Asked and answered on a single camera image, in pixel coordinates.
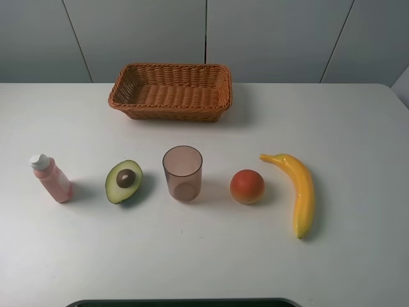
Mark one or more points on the yellow plastic banana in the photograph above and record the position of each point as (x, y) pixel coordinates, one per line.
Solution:
(304, 207)

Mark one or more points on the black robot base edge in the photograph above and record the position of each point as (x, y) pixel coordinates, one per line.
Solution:
(257, 302)

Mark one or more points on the brown wicker basket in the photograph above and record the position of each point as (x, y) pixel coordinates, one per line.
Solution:
(173, 91)

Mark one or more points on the translucent pink plastic cup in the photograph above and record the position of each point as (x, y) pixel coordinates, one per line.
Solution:
(183, 170)

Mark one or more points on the red orange peach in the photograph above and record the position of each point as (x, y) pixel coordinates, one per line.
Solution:
(247, 187)

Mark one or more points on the halved avocado with pit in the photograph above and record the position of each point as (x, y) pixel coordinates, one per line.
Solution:
(123, 181)

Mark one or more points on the pink bottle white cap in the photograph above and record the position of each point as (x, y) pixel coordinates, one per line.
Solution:
(52, 178)

